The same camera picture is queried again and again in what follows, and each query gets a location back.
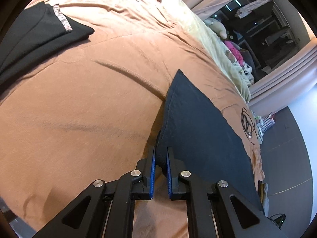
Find white rack with bags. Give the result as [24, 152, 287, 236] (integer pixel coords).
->
[253, 111, 276, 145]

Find small brown plush toy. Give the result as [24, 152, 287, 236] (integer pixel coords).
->
[224, 50, 236, 63]

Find yellowish cloth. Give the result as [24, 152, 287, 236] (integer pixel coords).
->
[258, 180, 270, 214]

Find orange-brown blanket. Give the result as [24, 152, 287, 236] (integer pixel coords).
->
[0, 0, 266, 238]

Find black coiled cable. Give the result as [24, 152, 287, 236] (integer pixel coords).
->
[240, 107, 257, 146]

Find pink clothes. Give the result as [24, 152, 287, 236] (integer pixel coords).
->
[223, 39, 245, 64]

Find dark window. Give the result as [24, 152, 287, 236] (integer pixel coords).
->
[207, 0, 302, 81]

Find black garment with patterned trim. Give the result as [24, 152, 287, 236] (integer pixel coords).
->
[0, 1, 95, 94]

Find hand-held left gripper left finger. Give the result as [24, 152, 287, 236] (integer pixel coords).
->
[32, 146, 157, 238]

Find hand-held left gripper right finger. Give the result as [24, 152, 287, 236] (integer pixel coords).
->
[166, 146, 288, 238]

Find beige plush toy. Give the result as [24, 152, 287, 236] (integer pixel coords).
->
[204, 17, 228, 39]

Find cream bed sheet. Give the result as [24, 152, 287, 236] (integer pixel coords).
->
[129, 0, 251, 104]

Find white black patterned cloth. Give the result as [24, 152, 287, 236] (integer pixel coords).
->
[238, 61, 256, 86]

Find black bear print t-shirt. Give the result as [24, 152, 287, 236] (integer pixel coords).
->
[156, 69, 266, 215]

